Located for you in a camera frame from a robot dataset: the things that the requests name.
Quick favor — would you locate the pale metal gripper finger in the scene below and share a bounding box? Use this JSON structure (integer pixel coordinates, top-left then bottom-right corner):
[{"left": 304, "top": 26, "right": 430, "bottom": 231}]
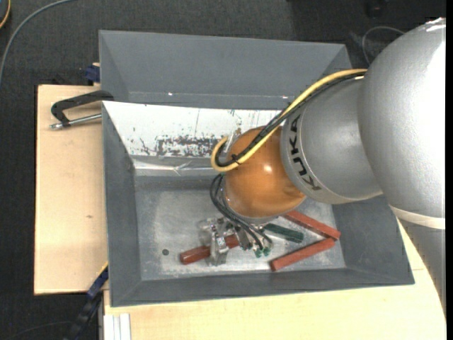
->
[
  {"left": 210, "top": 236, "right": 228, "bottom": 267},
  {"left": 197, "top": 217, "right": 217, "bottom": 243}
]

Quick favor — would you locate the red-brown block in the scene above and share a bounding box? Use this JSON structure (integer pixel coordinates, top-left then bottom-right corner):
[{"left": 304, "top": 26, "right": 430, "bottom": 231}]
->
[
  {"left": 282, "top": 210, "right": 342, "bottom": 241},
  {"left": 179, "top": 234, "right": 242, "bottom": 266},
  {"left": 269, "top": 237, "right": 336, "bottom": 272}
]

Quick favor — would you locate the grey metal bin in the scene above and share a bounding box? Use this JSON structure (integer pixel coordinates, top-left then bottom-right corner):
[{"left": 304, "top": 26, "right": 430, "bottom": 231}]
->
[{"left": 98, "top": 29, "right": 415, "bottom": 308}]

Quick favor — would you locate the dark green flat block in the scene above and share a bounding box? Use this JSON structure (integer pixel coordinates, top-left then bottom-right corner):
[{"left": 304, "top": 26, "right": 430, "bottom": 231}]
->
[{"left": 263, "top": 222, "right": 305, "bottom": 244}]

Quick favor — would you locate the pale flat board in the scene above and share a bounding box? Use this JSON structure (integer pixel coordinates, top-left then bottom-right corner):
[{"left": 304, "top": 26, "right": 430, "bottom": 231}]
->
[{"left": 33, "top": 84, "right": 111, "bottom": 295}]

